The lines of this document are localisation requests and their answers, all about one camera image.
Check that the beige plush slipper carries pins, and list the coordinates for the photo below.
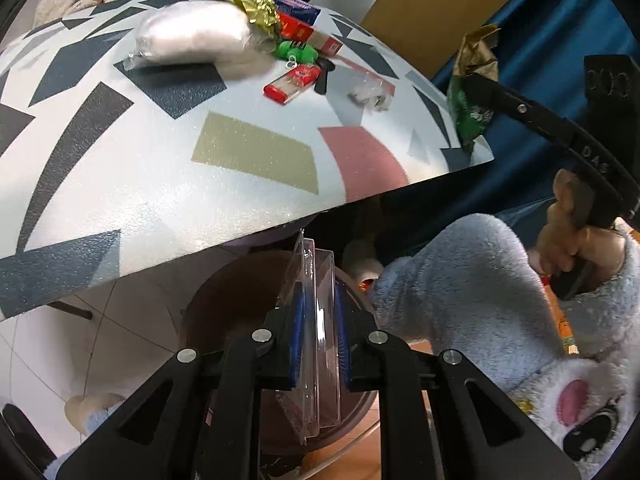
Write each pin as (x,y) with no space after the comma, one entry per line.
(95,410)
(362,262)

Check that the brown wooden board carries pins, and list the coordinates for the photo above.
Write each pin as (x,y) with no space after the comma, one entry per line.
(440,5)

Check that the black plastic spork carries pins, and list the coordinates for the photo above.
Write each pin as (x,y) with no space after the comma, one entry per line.
(322,77)

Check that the black table leg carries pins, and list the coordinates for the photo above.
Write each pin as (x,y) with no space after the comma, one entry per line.
(70,311)

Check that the blue cardboard box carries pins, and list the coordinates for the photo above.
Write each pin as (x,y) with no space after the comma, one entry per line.
(300,7)

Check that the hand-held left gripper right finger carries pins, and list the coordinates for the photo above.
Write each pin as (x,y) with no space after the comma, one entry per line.
(342,330)

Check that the dark blue curtain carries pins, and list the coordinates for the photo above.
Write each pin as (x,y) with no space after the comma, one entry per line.
(550,25)

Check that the clear plastic wrapper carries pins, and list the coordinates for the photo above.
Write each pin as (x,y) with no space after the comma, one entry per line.
(370,92)

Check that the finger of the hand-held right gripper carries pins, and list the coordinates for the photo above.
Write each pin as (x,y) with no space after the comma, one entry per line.
(545,125)

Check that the green gold snack bag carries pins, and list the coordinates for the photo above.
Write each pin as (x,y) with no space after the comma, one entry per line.
(470,110)

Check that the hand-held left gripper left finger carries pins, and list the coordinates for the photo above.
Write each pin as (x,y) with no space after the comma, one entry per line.
(298,320)

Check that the white plastic bag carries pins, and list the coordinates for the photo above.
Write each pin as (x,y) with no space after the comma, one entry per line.
(190,35)

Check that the person's right hand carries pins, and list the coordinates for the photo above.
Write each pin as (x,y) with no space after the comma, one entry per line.
(555,245)

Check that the clear plastic blister package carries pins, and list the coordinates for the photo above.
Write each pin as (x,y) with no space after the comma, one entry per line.
(320,310)

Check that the small red white packet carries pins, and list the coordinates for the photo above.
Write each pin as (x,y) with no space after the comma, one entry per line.
(292,82)

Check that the green plastic toy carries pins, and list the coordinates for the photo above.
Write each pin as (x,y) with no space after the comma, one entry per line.
(295,52)

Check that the brown round trash bin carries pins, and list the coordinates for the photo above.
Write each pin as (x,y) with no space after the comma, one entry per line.
(225,300)

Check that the red cardboard box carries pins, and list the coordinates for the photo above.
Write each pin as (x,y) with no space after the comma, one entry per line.
(310,35)

